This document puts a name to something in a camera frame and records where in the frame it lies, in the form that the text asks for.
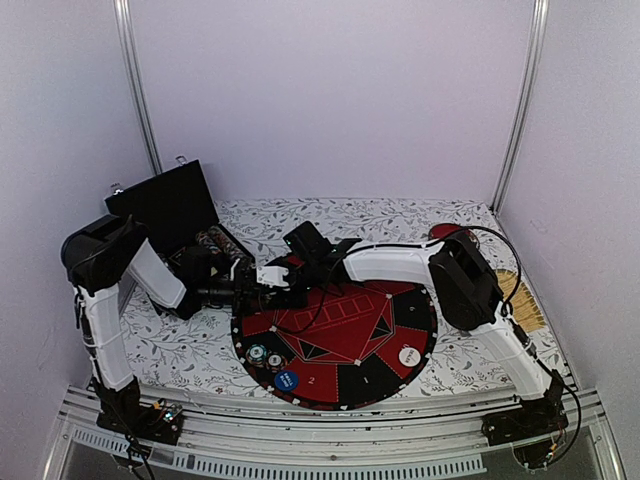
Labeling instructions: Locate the blue small blind button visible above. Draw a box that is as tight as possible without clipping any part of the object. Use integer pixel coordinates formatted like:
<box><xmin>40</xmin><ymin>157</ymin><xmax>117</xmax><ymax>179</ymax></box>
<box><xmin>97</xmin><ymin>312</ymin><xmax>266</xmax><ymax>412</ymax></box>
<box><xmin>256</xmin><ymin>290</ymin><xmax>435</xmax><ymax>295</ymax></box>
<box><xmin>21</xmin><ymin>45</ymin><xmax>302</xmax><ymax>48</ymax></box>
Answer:
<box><xmin>274</xmin><ymin>370</ymin><xmax>299</xmax><ymax>392</ymax></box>

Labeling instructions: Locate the poker chip stack teal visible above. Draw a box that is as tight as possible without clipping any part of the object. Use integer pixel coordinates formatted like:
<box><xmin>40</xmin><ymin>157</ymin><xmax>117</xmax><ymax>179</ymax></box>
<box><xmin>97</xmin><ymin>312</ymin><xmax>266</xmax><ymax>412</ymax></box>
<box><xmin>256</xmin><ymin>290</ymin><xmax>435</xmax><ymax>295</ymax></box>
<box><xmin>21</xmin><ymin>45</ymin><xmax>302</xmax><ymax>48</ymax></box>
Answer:
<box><xmin>245</xmin><ymin>344</ymin><xmax>271</xmax><ymax>368</ymax></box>

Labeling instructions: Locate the poker chip row right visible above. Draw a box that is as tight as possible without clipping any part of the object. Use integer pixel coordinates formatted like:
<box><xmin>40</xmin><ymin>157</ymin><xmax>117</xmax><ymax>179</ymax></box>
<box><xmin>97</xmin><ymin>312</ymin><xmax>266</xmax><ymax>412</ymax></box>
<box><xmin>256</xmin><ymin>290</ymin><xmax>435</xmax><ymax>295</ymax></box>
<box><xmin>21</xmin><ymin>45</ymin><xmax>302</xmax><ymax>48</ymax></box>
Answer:
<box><xmin>195</xmin><ymin>225</ymin><xmax>253</xmax><ymax>264</ymax></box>

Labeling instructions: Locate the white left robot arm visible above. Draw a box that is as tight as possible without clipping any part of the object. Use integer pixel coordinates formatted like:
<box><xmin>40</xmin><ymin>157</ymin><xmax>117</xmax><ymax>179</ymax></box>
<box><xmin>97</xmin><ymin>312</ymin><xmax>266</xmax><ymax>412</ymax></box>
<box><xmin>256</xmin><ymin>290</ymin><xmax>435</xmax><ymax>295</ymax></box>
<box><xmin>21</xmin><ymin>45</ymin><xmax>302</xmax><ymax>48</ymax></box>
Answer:
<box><xmin>61</xmin><ymin>214</ymin><xmax>255</xmax><ymax>434</ymax></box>

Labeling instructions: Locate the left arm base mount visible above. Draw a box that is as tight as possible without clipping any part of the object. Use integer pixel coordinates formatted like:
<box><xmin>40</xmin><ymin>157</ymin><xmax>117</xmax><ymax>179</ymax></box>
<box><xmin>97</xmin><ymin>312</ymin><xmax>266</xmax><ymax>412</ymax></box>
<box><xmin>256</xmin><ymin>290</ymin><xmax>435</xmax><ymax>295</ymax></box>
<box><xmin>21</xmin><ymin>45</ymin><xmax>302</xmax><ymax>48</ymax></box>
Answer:
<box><xmin>97</xmin><ymin>395</ymin><xmax>184</xmax><ymax>446</ymax></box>

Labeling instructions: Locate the aluminium frame post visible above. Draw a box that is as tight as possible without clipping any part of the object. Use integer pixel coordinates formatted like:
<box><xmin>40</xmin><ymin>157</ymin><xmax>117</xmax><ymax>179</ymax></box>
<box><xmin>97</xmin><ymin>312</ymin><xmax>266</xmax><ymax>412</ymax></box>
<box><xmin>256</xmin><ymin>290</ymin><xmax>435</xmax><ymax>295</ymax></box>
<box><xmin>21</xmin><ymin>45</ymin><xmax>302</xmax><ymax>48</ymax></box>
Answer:
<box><xmin>113</xmin><ymin>0</ymin><xmax>163</xmax><ymax>176</ymax></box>
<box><xmin>490</xmin><ymin>0</ymin><xmax>550</xmax><ymax>217</ymax></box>

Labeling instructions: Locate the black poker chip case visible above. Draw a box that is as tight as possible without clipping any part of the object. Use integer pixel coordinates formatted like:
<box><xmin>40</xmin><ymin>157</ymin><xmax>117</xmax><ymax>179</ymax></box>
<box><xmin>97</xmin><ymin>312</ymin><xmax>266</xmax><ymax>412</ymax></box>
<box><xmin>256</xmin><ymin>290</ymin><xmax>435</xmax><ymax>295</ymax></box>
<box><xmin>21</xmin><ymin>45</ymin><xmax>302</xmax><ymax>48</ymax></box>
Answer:
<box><xmin>103</xmin><ymin>158</ymin><xmax>256</xmax><ymax>316</ymax></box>

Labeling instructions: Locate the woven bamboo tray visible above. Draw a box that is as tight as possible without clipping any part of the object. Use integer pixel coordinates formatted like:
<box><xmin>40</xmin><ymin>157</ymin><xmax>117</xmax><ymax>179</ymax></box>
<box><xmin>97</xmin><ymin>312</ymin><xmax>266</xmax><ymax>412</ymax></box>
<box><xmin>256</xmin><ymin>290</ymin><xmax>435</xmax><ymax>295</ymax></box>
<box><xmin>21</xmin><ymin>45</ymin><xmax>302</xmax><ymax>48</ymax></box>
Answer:
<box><xmin>495</xmin><ymin>269</ymin><xmax>546</xmax><ymax>333</ymax></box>

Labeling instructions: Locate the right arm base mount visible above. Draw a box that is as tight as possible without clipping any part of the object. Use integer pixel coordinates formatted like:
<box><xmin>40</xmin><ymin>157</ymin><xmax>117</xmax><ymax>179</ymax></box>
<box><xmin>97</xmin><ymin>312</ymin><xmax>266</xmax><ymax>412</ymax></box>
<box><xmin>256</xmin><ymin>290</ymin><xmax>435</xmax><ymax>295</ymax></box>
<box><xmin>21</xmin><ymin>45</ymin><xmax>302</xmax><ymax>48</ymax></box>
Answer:
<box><xmin>481</xmin><ymin>400</ymin><xmax>569</xmax><ymax>470</ymax></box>

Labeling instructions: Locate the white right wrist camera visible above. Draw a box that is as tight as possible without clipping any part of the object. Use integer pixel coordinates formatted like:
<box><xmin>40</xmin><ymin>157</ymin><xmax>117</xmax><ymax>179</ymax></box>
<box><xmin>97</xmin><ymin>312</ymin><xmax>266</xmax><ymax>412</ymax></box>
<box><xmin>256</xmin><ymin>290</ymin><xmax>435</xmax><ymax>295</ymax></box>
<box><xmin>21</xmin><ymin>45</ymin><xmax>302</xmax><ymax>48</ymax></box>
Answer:
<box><xmin>256</xmin><ymin>265</ymin><xmax>291</xmax><ymax>289</ymax></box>

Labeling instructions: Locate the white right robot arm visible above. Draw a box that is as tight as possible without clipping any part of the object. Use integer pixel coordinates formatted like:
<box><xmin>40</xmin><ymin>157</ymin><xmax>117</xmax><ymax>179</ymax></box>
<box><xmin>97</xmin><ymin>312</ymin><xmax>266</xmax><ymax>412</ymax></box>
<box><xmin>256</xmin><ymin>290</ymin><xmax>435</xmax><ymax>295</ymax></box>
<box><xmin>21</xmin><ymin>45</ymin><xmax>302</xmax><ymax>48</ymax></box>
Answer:
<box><xmin>255</xmin><ymin>223</ymin><xmax>563</xmax><ymax>436</ymax></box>

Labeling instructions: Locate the left aluminium frame post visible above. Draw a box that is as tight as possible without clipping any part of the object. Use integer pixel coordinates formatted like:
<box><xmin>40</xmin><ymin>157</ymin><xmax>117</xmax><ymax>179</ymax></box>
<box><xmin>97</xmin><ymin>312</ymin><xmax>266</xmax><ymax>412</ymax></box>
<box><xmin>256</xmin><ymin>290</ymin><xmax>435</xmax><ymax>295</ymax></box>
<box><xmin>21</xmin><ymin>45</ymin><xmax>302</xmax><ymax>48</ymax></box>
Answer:
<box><xmin>113</xmin><ymin>0</ymin><xmax>163</xmax><ymax>176</ymax></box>

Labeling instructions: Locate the floral table cloth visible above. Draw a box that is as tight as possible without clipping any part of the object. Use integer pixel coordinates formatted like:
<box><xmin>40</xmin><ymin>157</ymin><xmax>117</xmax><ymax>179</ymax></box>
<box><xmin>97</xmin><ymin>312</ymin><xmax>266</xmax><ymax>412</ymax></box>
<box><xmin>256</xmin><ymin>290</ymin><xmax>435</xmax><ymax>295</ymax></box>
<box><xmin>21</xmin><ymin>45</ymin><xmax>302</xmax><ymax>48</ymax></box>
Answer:
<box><xmin>121</xmin><ymin>198</ymin><xmax>517</xmax><ymax>400</ymax></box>

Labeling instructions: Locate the right aluminium frame post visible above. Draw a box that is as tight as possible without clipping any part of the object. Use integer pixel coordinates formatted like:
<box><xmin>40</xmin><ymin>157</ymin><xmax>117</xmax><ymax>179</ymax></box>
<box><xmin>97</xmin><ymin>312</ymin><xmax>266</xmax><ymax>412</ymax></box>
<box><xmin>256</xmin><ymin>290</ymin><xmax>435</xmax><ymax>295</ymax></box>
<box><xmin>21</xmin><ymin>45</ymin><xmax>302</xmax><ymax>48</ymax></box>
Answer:
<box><xmin>490</xmin><ymin>0</ymin><xmax>550</xmax><ymax>217</ymax></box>

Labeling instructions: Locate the poker chip stack red top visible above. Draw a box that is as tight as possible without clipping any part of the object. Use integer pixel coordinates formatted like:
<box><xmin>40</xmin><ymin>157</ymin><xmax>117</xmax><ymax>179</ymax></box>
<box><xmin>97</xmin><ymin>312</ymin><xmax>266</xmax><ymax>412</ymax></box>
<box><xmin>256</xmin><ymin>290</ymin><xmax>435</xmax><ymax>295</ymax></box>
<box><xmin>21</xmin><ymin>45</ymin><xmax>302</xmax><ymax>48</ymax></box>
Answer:
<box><xmin>264</xmin><ymin>352</ymin><xmax>288</xmax><ymax>374</ymax></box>

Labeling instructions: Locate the white dealer button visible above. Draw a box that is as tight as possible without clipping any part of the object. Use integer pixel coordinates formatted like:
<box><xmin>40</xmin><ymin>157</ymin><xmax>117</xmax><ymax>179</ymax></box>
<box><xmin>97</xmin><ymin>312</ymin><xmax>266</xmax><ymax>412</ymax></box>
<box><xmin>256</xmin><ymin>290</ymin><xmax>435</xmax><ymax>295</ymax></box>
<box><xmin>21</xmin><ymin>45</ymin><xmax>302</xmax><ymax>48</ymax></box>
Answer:
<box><xmin>398</xmin><ymin>346</ymin><xmax>422</xmax><ymax>368</ymax></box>

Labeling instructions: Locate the round red black poker mat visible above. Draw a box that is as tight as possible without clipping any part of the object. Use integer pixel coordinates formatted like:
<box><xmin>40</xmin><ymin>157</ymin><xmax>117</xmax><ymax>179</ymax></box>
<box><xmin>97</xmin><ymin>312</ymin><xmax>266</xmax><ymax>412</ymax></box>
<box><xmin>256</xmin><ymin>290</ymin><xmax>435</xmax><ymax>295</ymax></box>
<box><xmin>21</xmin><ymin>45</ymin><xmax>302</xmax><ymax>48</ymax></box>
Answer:
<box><xmin>231</xmin><ymin>281</ymin><xmax>438</xmax><ymax>411</ymax></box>

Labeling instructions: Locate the red floral round plate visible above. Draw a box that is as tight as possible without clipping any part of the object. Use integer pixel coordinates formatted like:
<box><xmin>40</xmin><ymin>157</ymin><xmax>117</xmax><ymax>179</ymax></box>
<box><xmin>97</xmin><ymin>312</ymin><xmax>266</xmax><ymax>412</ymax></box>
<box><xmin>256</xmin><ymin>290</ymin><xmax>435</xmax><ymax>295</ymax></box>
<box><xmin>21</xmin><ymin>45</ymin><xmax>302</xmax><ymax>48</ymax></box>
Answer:
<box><xmin>428</xmin><ymin>223</ymin><xmax>476</xmax><ymax>240</ymax></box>

